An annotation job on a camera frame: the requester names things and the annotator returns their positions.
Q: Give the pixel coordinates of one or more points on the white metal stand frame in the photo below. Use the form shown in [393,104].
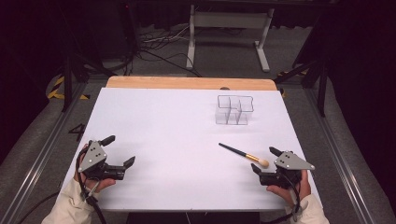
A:
[230,20]

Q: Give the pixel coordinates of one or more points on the clear acrylic compartment organizer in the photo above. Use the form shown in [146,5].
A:
[234,110]

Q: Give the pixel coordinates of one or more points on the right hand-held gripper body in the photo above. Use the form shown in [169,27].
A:
[291,161]

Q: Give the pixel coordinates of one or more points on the person's left hand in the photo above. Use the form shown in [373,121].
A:
[99,184]

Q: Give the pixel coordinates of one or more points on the person's right hand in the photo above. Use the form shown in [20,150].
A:
[281,191]

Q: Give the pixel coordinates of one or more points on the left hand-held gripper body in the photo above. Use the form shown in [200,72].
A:
[92,157]

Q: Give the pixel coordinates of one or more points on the black tripod stand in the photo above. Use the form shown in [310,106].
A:
[67,77]
[322,87]

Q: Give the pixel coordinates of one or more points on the aluminium floor rail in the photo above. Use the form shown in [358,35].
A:
[40,158]
[339,155]

